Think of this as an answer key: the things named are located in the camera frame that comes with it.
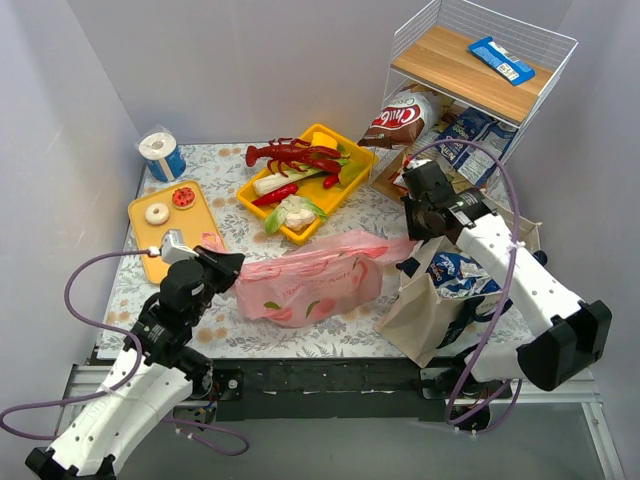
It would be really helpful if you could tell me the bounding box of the blue Doritos chips bag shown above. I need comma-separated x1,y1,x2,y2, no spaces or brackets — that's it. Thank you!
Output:
427,252,501,299

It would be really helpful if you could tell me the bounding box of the pink plastic bag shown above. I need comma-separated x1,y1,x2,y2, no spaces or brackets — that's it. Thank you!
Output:
204,230,415,328

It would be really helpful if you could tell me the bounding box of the beige canvas tote bag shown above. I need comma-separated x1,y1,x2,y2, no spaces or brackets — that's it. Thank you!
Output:
373,204,546,369

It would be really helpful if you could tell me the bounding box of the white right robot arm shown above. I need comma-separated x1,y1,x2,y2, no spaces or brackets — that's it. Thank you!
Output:
403,161,612,391

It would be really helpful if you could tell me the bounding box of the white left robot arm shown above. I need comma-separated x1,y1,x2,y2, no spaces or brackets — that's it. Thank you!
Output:
25,246,245,479

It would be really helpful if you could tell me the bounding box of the yellow food tray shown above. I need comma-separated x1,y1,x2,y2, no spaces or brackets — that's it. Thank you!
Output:
237,123,378,220

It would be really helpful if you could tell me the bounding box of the orange snack bag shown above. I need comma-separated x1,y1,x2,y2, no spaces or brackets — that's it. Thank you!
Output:
383,158,408,200

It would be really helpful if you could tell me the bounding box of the white snack packet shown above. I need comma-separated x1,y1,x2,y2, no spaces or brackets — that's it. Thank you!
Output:
403,143,440,168

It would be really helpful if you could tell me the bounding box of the blue Kettle chips bag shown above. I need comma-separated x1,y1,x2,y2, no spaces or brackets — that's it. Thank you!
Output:
436,108,517,187

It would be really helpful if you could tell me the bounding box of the orange donut tray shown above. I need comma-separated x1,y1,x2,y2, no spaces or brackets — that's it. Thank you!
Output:
127,179,224,285

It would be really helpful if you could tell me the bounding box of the red strawberry donut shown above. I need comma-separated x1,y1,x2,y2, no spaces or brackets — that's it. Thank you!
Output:
172,187,196,209

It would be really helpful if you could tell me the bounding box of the white glazed donut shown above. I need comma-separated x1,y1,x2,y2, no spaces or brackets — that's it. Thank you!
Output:
144,203,170,226

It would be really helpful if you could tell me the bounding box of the red toy chili pepper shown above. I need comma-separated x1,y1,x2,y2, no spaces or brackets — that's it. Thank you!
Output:
252,183,299,207

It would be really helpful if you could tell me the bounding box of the brown Chula chips bag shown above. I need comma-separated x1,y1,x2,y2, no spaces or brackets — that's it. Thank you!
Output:
358,83,443,149

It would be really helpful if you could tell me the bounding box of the toy cauliflower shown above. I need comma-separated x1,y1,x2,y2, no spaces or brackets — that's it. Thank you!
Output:
264,195,327,234

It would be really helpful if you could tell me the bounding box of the white toy celery stalk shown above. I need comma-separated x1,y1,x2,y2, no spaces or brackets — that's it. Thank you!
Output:
253,168,320,196

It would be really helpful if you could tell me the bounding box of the small red toy pepper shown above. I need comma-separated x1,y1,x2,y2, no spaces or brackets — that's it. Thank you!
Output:
323,174,340,189

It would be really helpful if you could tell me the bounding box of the toilet paper roll pack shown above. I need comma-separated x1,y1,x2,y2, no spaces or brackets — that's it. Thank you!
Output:
137,130,186,182

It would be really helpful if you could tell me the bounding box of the red toy lobster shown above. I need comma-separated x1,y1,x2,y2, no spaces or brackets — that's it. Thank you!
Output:
245,138,344,177

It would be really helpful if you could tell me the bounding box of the small blue snack packet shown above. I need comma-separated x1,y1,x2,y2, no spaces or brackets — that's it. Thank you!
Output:
468,36,535,86

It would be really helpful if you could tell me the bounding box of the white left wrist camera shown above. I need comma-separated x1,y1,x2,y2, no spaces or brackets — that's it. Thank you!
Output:
148,229,198,265

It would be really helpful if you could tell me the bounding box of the white wire shelf rack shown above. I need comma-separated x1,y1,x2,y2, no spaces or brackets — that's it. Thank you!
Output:
372,0,580,201

